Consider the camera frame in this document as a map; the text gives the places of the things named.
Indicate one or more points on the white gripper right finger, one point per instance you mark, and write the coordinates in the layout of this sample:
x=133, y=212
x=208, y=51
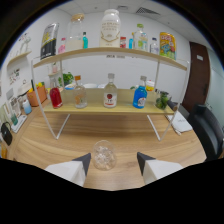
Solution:
x=156, y=168

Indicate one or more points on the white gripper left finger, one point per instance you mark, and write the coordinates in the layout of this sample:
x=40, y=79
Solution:
x=71, y=170

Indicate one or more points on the blue liquid bottle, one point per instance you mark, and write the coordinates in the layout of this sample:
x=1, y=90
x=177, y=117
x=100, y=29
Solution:
x=140, y=96

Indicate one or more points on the clear bottle with beige lid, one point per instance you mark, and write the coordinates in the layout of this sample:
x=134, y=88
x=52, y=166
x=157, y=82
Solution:
x=75, y=36

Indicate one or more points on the blue and white cup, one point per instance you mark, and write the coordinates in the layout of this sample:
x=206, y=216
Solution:
x=27, y=107

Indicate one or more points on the clear drinking glass with ice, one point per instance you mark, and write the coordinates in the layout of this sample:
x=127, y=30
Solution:
x=104, y=156

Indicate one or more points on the black armchair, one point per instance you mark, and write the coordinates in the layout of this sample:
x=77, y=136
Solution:
x=208, y=131

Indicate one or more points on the two-tier wooden shelf rack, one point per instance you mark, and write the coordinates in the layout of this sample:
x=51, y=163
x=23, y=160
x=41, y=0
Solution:
x=100, y=108

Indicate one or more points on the glass jar of limes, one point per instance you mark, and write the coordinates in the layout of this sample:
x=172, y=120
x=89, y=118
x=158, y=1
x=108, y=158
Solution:
x=162, y=100

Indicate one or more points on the white tray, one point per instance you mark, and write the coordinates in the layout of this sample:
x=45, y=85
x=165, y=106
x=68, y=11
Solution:
x=19, y=124

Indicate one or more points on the black kettle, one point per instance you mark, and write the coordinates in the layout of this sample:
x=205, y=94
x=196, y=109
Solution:
x=6, y=135

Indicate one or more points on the red liquid bottle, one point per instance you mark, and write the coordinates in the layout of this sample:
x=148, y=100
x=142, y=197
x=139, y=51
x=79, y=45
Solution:
x=55, y=97

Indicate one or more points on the blue patterned plate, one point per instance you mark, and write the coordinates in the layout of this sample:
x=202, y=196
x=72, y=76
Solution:
x=70, y=86

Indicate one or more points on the clear bottle with red label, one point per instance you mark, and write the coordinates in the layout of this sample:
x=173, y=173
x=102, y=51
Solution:
x=110, y=95

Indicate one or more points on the green potted plant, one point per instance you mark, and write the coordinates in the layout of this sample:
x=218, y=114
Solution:
x=67, y=78

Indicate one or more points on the small clear bottle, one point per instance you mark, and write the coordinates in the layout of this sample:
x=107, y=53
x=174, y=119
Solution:
x=154, y=47

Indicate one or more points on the pink bottle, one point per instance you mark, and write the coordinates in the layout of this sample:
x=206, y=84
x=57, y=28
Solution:
x=62, y=48

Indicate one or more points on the yellow snack canister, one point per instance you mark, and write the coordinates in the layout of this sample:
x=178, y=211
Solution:
x=167, y=46

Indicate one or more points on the small blue carton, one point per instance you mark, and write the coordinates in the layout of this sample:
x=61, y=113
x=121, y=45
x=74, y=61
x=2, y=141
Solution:
x=131, y=44

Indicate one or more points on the clear bottle with green cap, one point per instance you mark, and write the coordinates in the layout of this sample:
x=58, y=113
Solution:
x=140, y=39

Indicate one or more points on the black and silver snack bag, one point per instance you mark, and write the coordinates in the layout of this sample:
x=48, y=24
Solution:
x=49, y=41

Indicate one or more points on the white figurine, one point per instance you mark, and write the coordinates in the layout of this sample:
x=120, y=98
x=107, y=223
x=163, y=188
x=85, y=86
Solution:
x=25, y=41

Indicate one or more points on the wooden wall shelf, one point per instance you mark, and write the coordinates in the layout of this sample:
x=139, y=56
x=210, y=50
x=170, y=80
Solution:
x=20, y=57

